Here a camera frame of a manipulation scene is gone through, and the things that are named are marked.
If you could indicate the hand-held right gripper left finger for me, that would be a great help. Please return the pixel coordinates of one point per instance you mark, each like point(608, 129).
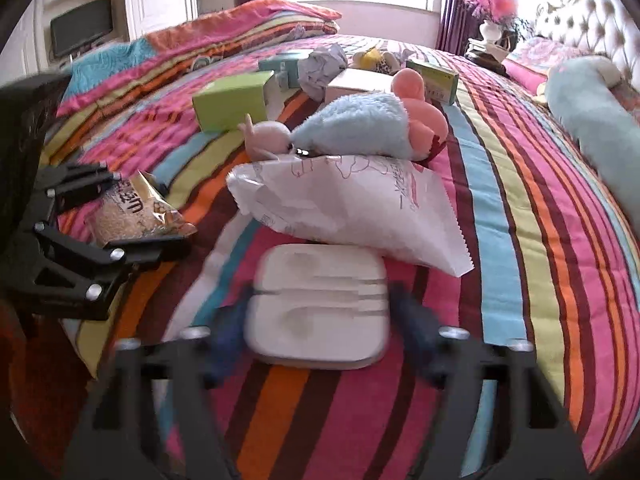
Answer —
point(227, 342)

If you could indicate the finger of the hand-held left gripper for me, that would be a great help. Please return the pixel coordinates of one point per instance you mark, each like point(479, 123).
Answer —
point(75, 270)
point(75, 182)

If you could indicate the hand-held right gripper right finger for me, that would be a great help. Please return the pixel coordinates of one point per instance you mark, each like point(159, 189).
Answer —
point(412, 325)

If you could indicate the beige snack packet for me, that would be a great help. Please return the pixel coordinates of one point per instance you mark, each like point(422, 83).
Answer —
point(130, 210)

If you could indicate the white earphone case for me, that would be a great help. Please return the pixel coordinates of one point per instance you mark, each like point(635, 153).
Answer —
point(315, 310)

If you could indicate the teal bear print box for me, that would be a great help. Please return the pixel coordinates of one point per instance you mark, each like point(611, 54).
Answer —
point(280, 62)

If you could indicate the beige bear plush toy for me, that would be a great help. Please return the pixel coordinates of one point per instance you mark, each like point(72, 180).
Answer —
point(372, 60)

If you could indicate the white paper bag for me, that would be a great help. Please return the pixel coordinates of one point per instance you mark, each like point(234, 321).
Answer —
point(350, 205)

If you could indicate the striped bedspread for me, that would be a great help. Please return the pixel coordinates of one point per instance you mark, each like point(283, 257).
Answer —
point(500, 210)

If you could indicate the black television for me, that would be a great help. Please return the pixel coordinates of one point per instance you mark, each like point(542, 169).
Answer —
point(82, 25)

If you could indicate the folded colourful quilt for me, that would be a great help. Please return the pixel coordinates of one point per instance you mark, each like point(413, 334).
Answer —
point(165, 55)

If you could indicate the plain green box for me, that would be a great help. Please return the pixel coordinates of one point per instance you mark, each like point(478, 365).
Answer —
point(230, 102)

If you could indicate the blue fluffy plush toy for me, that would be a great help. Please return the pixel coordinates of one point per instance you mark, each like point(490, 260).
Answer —
point(350, 125)

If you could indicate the pink plush toy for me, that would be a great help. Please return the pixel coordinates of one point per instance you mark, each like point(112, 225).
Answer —
point(425, 115)

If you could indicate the green and white box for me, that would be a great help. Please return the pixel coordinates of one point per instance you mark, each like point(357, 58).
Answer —
point(435, 82)

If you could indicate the white cardboard box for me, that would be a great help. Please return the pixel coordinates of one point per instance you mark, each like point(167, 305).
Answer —
point(355, 82)

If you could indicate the long teal plush toy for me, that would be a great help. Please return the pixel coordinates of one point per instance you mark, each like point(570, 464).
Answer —
point(600, 130)

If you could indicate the crumpled white paper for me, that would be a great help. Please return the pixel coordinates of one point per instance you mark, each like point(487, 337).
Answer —
point(320, 67)

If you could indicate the dark flat object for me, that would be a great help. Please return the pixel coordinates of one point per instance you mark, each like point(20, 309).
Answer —
point(492, 66)

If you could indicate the pink floral pillow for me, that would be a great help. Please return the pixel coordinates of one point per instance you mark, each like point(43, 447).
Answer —
point(530, 57)

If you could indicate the white vase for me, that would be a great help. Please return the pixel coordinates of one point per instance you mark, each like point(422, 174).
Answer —
point(490, 30)

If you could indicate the pink feather flowers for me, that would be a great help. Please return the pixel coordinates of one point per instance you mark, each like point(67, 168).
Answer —
point(492, 0)

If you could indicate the tufted headboard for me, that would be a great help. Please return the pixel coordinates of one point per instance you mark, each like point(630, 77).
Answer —
point(600, 15)

